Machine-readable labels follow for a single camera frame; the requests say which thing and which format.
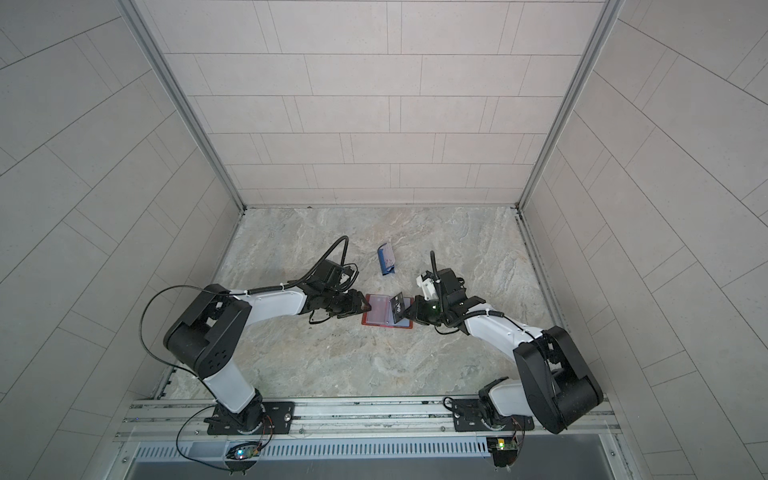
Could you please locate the white pink VIP card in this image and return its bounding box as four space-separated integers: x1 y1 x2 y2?
379 243 395 271

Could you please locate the aluminium mounting rail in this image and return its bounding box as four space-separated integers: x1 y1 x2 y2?
113 393 622 443

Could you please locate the right circuit board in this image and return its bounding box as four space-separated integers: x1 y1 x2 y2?
486 437 520 468

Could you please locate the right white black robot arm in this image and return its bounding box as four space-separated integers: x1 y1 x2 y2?
403 268 604 434

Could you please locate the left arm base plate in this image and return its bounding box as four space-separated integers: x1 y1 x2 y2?
204 401 296 435

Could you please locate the red card holder wallet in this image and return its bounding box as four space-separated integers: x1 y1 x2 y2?
361 294 413 330

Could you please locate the left black cable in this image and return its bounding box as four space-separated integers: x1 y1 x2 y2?
139 284 217 379

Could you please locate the left green circuit board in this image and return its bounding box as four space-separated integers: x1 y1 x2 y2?
225 441 263 461

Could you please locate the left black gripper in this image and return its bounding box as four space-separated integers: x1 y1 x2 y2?
321 289 375 318

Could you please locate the white ventilation grille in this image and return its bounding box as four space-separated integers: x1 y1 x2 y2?
135 436 490 463

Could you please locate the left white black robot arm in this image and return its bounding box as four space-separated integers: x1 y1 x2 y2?
163 260 371 435

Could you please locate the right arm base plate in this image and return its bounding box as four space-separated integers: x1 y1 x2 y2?
442 397 535 432

